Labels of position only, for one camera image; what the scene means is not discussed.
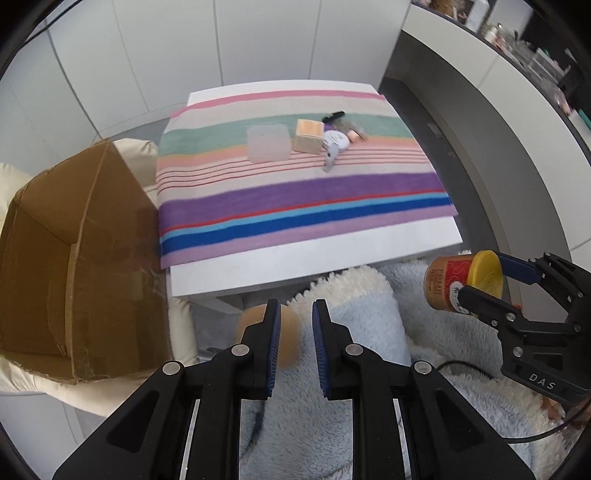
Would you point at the white table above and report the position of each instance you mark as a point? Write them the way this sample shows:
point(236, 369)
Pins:
point(323, 247)

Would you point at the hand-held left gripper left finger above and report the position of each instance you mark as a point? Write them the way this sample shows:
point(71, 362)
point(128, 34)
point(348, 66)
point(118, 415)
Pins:
point(274, 341)

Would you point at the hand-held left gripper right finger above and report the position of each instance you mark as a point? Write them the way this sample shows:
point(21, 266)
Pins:
point(321, 341)

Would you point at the translucent plastic container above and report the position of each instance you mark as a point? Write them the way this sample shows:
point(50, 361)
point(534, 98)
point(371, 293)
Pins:
point(268, 143)

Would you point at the clutter of cosmetic containers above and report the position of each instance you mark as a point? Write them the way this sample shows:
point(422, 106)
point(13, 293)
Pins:
point(531, 50)

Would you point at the light blue fluffy blanket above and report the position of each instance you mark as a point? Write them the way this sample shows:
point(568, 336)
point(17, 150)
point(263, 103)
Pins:
point(369, 323)

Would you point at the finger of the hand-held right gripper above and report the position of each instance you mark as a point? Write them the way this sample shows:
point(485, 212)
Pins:
point(519, 271)
point(489, 307)

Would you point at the brown cardboard box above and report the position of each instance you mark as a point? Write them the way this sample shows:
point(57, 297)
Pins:
point(69, 258)

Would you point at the person's bare knee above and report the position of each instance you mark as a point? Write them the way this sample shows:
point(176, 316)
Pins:
point(291, 337)

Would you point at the striped colourful cloth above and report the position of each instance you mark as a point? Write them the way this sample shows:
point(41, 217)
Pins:
point(300, 198)

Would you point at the small purple packet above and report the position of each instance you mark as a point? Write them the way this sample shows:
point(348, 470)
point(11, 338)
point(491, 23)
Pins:
point(330, 125)

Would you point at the yellow-lidded spice jar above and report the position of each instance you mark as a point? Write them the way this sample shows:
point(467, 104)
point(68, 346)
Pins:
point(450, 277)

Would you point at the wooden cube box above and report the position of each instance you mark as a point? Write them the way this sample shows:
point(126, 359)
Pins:
point(308, 137)

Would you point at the white curved counter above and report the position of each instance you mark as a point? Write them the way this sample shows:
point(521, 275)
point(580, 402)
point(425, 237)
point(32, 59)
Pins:
point(485, 64)

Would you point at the small clear bottle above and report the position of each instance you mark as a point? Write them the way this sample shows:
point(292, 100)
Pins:
point(330, 159)

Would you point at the grey floor socket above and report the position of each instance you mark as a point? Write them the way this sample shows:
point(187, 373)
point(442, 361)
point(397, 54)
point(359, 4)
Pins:
point(432, 129)

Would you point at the black oval case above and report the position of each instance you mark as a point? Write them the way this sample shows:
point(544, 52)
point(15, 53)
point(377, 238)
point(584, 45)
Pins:
point(333, 116)

